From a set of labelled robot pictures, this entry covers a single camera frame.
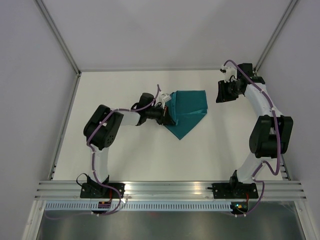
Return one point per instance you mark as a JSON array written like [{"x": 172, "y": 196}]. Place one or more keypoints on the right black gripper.
[{"x": 222, "y": 96}]

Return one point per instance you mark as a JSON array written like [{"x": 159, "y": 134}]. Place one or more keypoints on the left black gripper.
[{"x": 165, "y": 119}]

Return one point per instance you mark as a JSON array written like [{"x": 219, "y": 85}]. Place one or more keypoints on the teal cloth napkin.
[{"x": 186, "y": 108}]

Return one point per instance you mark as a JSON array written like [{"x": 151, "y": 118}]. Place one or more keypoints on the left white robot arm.
[{"x": 103, "y": 126}]

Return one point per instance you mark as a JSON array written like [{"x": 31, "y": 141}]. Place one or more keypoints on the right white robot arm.
[{"x": 271, "y": 134}]

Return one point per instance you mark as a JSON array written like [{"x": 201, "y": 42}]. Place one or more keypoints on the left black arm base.
[{"x": 95, "y": 191}]

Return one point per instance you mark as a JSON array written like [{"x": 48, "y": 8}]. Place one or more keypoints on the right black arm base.
[{"x": 240, "y": 191}]

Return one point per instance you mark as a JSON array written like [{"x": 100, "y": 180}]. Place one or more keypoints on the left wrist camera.
[{"x": 164, "y": 98}]

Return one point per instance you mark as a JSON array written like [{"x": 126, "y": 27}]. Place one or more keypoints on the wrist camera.
[
  {"x": 164, "y": 98},
  {"x": 229, "y": 73}
]

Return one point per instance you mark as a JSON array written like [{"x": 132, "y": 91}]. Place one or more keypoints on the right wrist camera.
[{"x": 229, "y": 73}]

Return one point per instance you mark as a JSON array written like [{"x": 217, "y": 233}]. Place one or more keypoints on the right aluminium frame post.
[{"x": 276, "y": 33}]

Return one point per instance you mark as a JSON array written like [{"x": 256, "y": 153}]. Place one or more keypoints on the aluminium frame post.
[
  {"x": 276, "y": 33},
  {"x": 57, "y": 35}
]

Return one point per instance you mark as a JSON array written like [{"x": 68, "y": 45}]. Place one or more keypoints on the left aluminium frame post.
[{"x": 57, "y": 35}]

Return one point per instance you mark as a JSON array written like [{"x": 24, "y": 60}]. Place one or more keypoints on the aluminium mounting rail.
[{"x": 172, "y": 191}]

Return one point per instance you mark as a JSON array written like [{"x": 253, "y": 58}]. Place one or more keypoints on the white slotted cable duct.
[{"x": 219, "y": 206}]

